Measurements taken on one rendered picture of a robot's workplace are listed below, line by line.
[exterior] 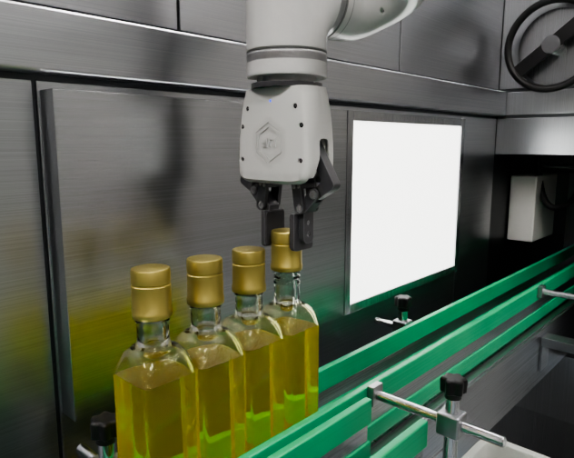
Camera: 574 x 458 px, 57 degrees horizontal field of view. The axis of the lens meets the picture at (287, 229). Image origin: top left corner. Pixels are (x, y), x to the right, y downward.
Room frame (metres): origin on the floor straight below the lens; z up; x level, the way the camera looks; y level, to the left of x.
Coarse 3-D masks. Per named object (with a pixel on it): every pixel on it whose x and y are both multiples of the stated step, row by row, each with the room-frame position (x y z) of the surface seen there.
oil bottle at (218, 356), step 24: (192, 336) 0.47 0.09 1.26; (216, 336) 0.47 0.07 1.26; (216, 360) 0.46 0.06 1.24; (240, 360) 0.48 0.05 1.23; (216, 384) 0.46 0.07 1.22; (240, 384) 0.48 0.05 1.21; (216, 408) 0.46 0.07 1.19; (240, 408) 0.48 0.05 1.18; (216, 432) 0.46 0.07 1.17; (240, 432) 0.48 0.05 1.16; (216, 456) 0.46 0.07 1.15
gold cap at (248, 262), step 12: (240, 252) 0.52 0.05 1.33; (252, 252) 0.52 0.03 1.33; (264, 252) 0.53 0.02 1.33; (240, 264) 0.52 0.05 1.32; (252, 264) 0.52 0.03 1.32; (264, 264) 0.53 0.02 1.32; (240, 276) 0.52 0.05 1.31; (252, 276) 0.52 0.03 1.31; (264, 276) 0.53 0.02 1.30; (240, 288) 0.52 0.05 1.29; (252, 288) 0.52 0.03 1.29; (264, 288) 0.53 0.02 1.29
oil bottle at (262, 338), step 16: (224, 320) 0.53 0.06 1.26; (240, 320) 0.52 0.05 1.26; (256, 320) 0.52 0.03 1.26; (272, 320) 0.53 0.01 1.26; (240, 336) 0.50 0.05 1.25; (256, 336) 0.50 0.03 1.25; (272, 336) 0.52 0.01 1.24; (256, 352) 0.50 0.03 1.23; (272, 352) 0.52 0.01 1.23; (256, 368) 0.50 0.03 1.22; (272, 368) 0.52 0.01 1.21; (256, 384) 0.50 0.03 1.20; (272, 384) 0.52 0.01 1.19; (256, 400) 0.50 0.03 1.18; (272, 400) 0.52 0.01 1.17; (256, 416) 0.50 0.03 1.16; (272, 416) 0.52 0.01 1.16; (256, 432) 0.50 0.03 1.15; (272, 432) 0.52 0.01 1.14
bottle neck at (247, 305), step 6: (234, 294) 0.53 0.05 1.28; (240, 294) 0.52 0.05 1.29; (246, 294) 0.52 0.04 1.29; (252, 294) 0.52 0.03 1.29; (258, 294) 0.52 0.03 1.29; (240, 300) 0.52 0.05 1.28; (246, 300) 0.52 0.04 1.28; (252, 300) 0.52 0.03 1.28; (258, 300) 0.52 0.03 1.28; (240, 306) 0.52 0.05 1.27; (246, 306) 0.52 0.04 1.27; (252, 306) 0.52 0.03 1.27; (258, 306) 0.52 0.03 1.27; (240, 312) 0.52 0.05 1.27; (246, 312) 0.52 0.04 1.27; (252, 312) 0.52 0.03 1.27; (258, 312) 0.52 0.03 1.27
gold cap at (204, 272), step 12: (192, 264) 0.47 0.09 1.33; (204, 264) 0.47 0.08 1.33; (216, 264) 0.48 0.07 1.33; (192, 276) 0.48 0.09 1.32; (204, 276) 0.47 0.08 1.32; (216, 276) 0.48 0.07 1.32; (192, 288) 0.48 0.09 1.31; (204, 288) 0.47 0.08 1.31; (216, 288) 0.48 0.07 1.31; (192, 300) 0.48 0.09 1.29; (204, 300) 0.47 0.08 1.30; (216, 300) 0.48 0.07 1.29
